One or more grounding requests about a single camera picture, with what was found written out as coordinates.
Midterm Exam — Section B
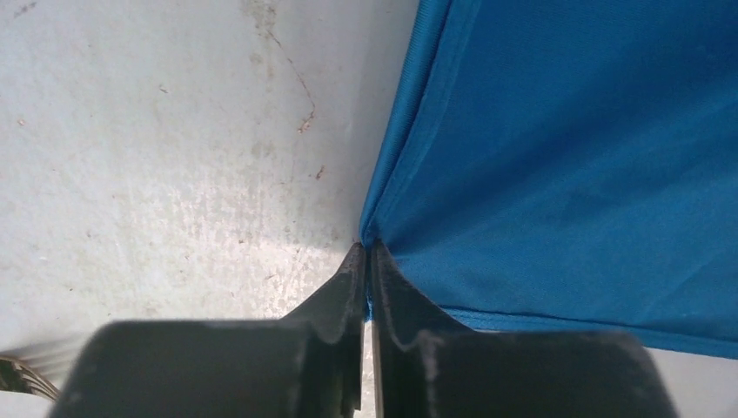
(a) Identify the fork with black handle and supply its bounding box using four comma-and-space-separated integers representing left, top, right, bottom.
1, 355, 59, 401

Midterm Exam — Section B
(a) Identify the blue cloth napkin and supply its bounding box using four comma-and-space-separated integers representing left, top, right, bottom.
359, 1, 737, 359

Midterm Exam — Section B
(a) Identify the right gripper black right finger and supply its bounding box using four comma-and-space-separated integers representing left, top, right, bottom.
370, 243, 677, 417

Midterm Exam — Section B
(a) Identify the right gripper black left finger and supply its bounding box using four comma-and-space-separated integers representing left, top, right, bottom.
50, 244, 366, 417

